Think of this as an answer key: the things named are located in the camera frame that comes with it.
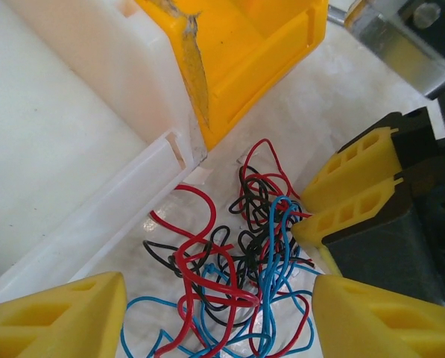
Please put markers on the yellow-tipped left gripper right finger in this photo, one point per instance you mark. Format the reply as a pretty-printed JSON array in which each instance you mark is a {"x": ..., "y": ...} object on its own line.
[{"x": 386, "y": 324}]

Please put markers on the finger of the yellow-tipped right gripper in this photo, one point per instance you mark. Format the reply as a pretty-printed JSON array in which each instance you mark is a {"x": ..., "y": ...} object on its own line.
[
  {"x": 375, "y": 253},
  {"x": 371, "y": 160}
]

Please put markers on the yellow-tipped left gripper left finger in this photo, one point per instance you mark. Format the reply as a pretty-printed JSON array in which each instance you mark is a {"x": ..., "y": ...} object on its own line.
[{"x": 50, "y": 320}]

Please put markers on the grey compartment organizer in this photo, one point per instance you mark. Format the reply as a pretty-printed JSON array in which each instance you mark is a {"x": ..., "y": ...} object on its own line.
[{"x": 393, "y": 48}]

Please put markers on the yellow plastic bin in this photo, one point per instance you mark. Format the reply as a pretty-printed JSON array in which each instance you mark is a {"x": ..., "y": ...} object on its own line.
[{"x": 244, "y": 74}]

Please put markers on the white plastic bin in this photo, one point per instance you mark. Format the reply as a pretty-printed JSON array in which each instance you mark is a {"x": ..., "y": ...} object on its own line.
[{"x": 58, "y": 130}]

